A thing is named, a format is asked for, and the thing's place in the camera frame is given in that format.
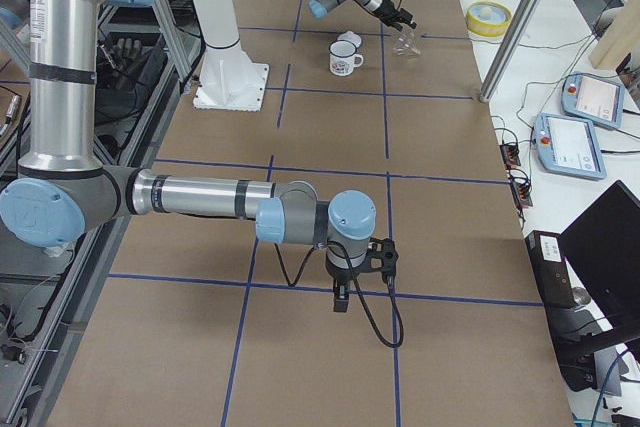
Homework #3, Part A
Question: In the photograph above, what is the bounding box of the black computer monitor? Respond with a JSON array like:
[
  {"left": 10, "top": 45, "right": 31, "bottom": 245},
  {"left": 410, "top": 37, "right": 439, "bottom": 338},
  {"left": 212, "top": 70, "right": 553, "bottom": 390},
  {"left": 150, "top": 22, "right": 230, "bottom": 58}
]
[{"left": 559, "top": 180, "right": 639, "bottom": 325}]

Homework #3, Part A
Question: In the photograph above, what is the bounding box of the clear glass funnel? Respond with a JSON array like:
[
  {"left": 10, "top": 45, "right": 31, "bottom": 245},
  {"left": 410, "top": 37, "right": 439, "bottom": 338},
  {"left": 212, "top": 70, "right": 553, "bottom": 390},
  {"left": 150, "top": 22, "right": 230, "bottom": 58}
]
[{"left": 392, "top": 29, "right": 421, "bottom": 58}]

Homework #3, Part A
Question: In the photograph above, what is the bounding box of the blue teach pendant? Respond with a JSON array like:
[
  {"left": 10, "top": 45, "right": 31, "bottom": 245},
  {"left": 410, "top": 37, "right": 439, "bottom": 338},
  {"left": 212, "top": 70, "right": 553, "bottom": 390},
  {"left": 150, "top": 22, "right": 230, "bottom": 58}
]
[
  {"left": 533, "top": 113, "right": 607, "bottom": 180},
  {"left": 561, "top": 72, "right": 624, "bottom": 130}
]

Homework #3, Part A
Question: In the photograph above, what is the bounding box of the aluminium side frame rail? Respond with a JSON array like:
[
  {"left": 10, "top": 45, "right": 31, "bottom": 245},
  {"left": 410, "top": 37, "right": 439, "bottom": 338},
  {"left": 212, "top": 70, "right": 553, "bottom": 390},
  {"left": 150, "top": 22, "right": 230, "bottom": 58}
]
[{"left": 1, "top": 35, "right": 182, "bottom": 426}]

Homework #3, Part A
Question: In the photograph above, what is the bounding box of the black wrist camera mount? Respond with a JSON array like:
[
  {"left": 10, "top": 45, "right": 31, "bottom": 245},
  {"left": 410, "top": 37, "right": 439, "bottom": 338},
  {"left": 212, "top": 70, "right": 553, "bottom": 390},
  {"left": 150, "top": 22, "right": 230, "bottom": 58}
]
[{"left": 360, "top": 237, "right": 399, "bottom": 285}]

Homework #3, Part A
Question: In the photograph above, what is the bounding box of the aluminium frame post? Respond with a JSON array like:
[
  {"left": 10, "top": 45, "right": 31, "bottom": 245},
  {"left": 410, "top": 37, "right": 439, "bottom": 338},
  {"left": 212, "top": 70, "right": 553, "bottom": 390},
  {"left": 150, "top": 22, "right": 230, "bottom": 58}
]
[{"left": 479, "top": 0, "right": 541, "bottom": 103}]

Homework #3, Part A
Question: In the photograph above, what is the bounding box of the wooden plank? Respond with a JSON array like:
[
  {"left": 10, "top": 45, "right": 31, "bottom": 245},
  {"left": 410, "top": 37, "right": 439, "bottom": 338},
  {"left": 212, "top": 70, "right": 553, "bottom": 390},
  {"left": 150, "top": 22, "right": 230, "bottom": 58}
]
[{"left": 589, "top": 0, "right": 640, "bottom": 70}]

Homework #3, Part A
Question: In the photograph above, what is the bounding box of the far blue teach pendant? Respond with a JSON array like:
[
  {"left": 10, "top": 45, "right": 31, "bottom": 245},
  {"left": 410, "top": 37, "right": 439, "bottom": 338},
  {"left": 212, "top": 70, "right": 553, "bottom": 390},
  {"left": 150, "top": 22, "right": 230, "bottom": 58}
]
[{"left": 561, "top": 72, "right": 624, "bottom": 130}]

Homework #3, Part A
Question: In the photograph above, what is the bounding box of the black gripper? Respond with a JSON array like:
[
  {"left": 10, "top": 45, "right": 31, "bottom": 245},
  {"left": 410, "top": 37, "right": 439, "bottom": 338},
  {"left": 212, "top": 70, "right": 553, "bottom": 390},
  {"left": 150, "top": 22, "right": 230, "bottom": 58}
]
[
  {"left": 374, "top": 0, "right": 417, "bottom": 31},
  {"left": 327, "top": 260, "right": 355, "bottom": 313}
]

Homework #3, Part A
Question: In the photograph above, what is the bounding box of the white enamel mug blue rim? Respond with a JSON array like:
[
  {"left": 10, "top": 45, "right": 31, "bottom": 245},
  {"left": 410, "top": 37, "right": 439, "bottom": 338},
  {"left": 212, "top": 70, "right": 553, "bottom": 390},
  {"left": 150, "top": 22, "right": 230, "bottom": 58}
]
[{"left": 329, "top": 40, "right": 364, "bottom": 77}]

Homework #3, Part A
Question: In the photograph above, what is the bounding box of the lower orange black connector module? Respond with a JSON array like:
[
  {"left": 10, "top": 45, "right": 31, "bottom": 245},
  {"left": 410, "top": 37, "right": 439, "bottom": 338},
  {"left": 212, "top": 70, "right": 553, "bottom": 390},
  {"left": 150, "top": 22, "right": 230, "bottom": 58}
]
[{"left": 510, "top": 178, "right": 533, "bottom": 209}]

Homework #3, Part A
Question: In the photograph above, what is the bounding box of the yellow tape roll with bowl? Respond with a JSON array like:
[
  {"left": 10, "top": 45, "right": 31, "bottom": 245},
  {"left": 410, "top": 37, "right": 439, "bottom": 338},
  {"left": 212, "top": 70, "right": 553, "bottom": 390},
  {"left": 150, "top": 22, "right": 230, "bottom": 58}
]
[{"left": 465, "top": 1, "right": 512, "bottom": 38}]

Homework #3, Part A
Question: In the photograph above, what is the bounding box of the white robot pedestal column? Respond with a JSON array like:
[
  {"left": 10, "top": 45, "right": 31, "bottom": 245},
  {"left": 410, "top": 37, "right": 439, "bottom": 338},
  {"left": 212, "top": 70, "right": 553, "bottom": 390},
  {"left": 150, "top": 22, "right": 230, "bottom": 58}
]
[{"left": 192, "top": 0, "right": 269, "bottom": 112}]

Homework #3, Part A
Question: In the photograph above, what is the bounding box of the upper orange black connector module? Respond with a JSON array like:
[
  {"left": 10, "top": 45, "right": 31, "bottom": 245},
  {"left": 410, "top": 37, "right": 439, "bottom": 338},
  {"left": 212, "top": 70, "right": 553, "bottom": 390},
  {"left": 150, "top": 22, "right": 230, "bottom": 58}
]
[{"left": 499, "top": 143, "right": 521, "bottom": 169}]

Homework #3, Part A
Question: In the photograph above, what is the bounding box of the near blue teach pendant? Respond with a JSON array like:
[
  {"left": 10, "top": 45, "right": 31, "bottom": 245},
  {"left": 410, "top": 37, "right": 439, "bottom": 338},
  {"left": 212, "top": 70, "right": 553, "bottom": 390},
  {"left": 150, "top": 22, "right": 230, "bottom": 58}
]
[{"left": 533, "top": 113, "right": 607, "bottom": 180}]

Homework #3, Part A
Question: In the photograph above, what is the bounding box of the black desktop box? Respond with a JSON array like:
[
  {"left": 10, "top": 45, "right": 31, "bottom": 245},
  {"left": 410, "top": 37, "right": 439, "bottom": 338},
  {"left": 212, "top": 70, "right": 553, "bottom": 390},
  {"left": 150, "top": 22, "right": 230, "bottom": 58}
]
[{"left": 525, "top": 230, "right": 577, "bottom": 309}]

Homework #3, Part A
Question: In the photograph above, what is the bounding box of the orange black connector module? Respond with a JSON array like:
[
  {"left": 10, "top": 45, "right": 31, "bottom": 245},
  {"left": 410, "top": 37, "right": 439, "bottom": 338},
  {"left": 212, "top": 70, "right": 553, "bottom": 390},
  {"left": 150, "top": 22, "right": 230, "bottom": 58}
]
[
  {"left": 510, "top": 178, "right": 533, "bottom": 209},
  {"left": 499, "top": 143, "right": 521, "bottom": 169}
]

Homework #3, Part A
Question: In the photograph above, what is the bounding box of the white round mug lid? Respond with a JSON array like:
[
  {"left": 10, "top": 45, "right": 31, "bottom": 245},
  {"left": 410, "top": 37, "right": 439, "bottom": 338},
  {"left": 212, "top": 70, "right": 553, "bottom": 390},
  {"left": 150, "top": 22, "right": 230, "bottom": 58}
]
[{"left": 337, "top": 31, "right": 362, "bottom": 49}]

